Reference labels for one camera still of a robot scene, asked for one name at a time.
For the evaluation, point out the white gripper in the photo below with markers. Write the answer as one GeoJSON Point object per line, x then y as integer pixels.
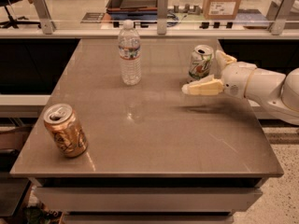
{"type": "Point", "coordinates": [235, 77]}

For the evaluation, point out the white green 7up can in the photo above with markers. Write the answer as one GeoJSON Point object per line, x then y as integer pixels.
{"type": "Point", "coordinates": [201, 61]}

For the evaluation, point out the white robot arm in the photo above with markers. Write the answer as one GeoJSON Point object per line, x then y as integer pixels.
{"type": "Point", "coordinates": [276, 93]}

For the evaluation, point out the gold orange soda can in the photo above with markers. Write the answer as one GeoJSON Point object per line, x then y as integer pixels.
{"type": "Point", "coordinates": [63, 125]}

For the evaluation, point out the cardboard box with label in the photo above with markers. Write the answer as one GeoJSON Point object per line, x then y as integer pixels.
{"type": "Point", "coordinates": [220, 9]}

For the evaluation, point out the clear plastic water bottle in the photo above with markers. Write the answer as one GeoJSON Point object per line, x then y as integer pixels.
{"type": "Point", "coordinates": [130, 53]}

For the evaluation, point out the grey table with drawers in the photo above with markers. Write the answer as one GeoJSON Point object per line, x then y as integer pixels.
{"type": "Point", "coordinates": [155, 155]}

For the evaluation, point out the black office chair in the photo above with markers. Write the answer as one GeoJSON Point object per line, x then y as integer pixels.
{"type": "Point", "coordinates": [14, 22]}

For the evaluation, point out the middle metal glass post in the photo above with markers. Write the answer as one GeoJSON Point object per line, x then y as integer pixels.
{"type": "Point", "coordinates": [162, 16]}

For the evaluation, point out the metal glass post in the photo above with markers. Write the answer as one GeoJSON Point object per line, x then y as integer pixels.
{"type": "Point", "coordinates": [283, 15]}
{"type": "Point", "coordinates": [162, 16]}
{"type": "Point", "coordinates": [47, 24]}

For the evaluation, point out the right metal glass post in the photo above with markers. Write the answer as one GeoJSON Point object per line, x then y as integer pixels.
{"type": "Point", "coordinates": [283, 15]}

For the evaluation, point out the left metal glass post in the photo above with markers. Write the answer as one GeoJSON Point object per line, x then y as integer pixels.
{"type": "Point", "coordinates": [47, 24]}

